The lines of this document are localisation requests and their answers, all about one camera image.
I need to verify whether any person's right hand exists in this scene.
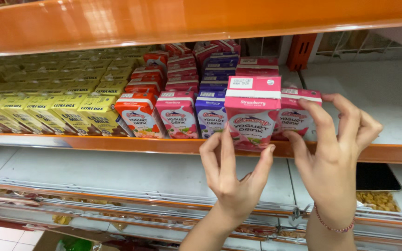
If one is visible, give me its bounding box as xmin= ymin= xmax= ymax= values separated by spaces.
xmin=283 ymin=93 xmax=384 ymax=229

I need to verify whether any person's left hand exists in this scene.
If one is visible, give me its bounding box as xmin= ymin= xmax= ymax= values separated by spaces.
xmin=199 ymin=124 xmax=276 ymax=224

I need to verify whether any pink yogurt drink carton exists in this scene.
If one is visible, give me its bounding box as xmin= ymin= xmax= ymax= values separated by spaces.
xmin=272 ymin=88 xmax=323 ymax=142
xmin=235 ymin=57 xmax=280 ymax=77
xmin=224 ymin=76 xmax=282 ymax=152

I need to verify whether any orange-edged white shelf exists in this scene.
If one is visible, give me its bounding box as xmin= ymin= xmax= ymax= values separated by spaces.
xmin=0 ymin=59 xmax=402 ymax=165

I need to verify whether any row of purple yogurt cartons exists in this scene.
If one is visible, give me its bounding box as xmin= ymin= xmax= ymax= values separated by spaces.
xmin=195 ymin=52 xmax=240 ymax=139

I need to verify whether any row of pink-red yogurt cartons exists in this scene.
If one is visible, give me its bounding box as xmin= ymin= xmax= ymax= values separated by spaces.
xmin=155 ymin=43 xmax=200 ymax=139

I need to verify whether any row of orange yogurt cartons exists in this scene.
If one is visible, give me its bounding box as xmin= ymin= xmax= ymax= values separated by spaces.
xmin=114 ymin=50 xmax=170 ymax=139

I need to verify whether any green packet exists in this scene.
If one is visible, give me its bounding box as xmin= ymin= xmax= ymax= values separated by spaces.
xmin=55 ymin=235 xmax=94 ymax=251

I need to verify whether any orange shelf board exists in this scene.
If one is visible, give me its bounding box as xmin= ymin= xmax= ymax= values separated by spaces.
xmin=0 ymin=0 xmax=402 ymax=59

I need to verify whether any brown cardboard box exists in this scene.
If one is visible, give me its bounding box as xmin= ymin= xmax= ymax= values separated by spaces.
xmin=32 ymin=228 xmax=118 ymax=251

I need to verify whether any stack of yellow milk cartons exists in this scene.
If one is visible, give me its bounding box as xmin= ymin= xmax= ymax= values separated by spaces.
xmin=0 ymin=47 xmax=146 ymax=137

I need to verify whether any red beaded bracelet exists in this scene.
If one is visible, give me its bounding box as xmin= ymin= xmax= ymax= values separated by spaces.
xmin=313 ymin=203 xmax=356 ymax=234

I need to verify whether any shelf with wire dividers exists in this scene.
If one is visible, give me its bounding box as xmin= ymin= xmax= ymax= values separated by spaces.
xmin=0 ymin=146 xmax=402 ymax=251

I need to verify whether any orange shelf bracket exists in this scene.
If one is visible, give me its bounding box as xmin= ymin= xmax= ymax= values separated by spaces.
xmin=286 ymin=33 xmax=317 ymax=72

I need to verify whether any white wire mesh panel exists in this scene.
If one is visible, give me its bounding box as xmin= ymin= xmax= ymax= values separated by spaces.
xmin=314 ymin=25 xmax=402 ymax=60

